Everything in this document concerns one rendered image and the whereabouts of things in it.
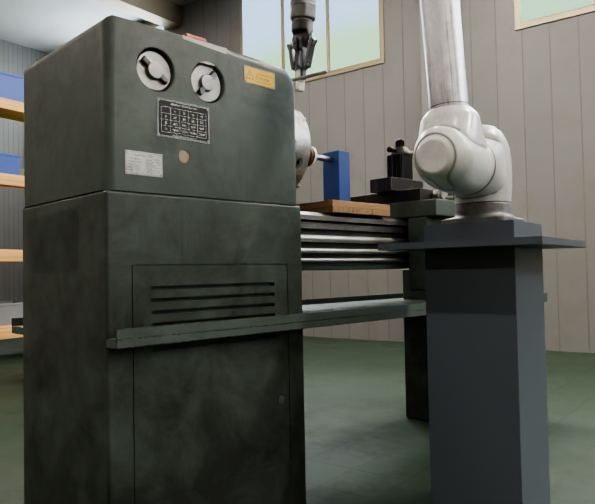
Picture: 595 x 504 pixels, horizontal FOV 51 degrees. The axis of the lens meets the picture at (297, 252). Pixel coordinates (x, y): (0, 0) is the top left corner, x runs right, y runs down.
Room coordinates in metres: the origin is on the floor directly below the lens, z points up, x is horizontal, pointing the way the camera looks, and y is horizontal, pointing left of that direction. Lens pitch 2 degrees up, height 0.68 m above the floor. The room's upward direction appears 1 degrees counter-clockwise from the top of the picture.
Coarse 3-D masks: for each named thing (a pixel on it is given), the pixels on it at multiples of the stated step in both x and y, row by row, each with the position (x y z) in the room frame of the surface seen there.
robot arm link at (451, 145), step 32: (448, 0) 1.57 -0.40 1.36; (448, 32) 1.57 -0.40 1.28; (448, 64) 1.56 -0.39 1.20; (448, 96) 1.56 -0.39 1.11; (448, 128) 1.51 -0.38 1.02; (480, 128) 1.56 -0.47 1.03; (416, 160) 1.54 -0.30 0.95; (448, 160) 1.49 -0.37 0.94; (480, 160) 1.54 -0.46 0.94; (448, 192) 1.61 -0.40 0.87
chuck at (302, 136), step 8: (296, 112) 1.95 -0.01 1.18; (296, 120) 1.92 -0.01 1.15; (304, 120) 1.95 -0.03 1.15; (296, 128) 1.91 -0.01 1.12; (304, 128) 1.93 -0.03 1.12; (296, 136) 1.90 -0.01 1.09; (304, 136) 1.93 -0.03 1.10; (296, 144) 1.90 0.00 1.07; (304, 144) 1.92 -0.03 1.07; (296, 152) 1.91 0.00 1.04; (304, 152) 1.93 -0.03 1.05; (304, 160) 1.94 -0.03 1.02; (296, 168) 1.93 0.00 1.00; (304, 168) 1.95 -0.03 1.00; (296, 176) 1.95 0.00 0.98; (296, 184) 1.98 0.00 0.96
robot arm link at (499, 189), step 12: (492, 132) 1.69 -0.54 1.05; (492, 144) 1.66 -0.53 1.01; (504, 144) 1.70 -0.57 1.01; (504, 156) 1.68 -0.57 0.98; (504, 168) 1.68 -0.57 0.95; (492, 180) 1.64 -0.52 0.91; (504, 180) 1.68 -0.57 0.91; (480, 192) 1.67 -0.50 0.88; (492, 192) 1.68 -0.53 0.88; (504, 192) 1.69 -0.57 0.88; (456, 204) 1.75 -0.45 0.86
